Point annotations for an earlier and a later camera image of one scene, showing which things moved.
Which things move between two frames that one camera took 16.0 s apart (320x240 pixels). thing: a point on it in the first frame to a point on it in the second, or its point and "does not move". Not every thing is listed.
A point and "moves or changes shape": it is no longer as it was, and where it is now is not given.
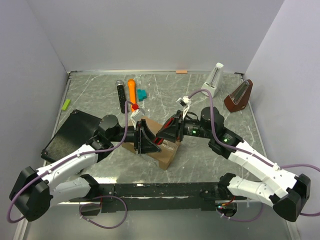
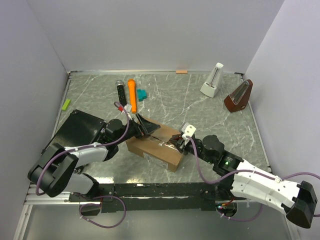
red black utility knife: [157, 140] to [173, 141]
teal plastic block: [142, 94] does not move
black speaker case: [73, 134] does not move
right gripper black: [175, 130] to [183, 146]
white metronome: [214, 80] does not move
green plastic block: [65, 106] does not move
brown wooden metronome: [237, 100] does not move
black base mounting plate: [137, 197] does not move
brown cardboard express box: [163, 159] moves or changes shape
